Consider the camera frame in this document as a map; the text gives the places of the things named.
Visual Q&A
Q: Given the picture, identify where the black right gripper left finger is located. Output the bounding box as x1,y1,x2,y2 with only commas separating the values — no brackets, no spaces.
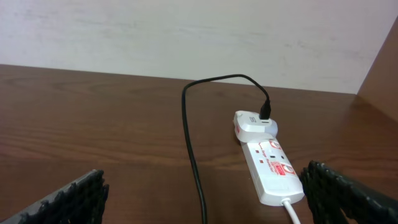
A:
1,169,109,224

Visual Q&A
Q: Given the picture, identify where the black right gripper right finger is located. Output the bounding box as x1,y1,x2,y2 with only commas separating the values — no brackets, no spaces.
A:
299,161,397,224

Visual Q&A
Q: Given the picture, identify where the black USB charging cable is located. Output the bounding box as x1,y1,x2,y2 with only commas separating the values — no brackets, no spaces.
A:
181,73,272,224

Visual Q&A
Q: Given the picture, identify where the white power strip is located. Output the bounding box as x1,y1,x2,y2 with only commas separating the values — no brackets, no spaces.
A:
241,139,304,207

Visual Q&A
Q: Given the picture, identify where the white power strip cord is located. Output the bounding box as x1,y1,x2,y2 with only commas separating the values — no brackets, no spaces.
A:
281,198,302,224

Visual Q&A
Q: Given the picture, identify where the white USB wall charger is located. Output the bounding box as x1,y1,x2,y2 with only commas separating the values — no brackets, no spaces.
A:
233,111,278,143

